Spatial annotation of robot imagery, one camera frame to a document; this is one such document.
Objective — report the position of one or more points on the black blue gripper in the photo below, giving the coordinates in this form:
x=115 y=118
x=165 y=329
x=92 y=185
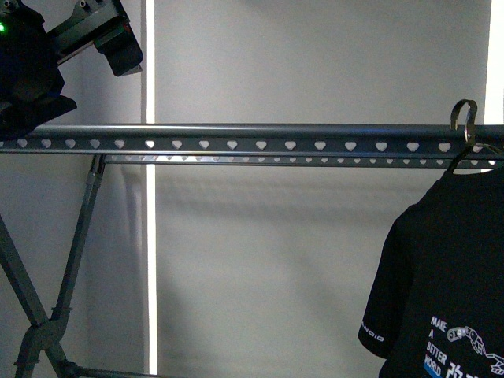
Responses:
x=104 y=24

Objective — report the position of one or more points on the metal clothes hanger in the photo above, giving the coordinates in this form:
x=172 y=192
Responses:
x=469 y=133

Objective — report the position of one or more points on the black printed t-shirt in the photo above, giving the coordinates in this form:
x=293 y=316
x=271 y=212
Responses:
x=436 y=304

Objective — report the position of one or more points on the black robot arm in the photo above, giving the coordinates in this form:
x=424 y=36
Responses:
x=31 y=82

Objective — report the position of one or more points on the grey rack crossed legs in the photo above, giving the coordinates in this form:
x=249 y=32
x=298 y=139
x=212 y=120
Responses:
x=113 y=321

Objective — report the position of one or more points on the grey perforated rack front rail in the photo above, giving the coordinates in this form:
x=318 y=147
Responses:
x=277 y=140

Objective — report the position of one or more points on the grey perforated rack rail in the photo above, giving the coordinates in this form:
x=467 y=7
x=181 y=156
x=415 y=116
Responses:
x=277 y=140
x=338 y=162

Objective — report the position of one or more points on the grey perforated rack rear rail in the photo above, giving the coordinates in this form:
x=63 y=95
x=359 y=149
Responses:
x=338 y=162

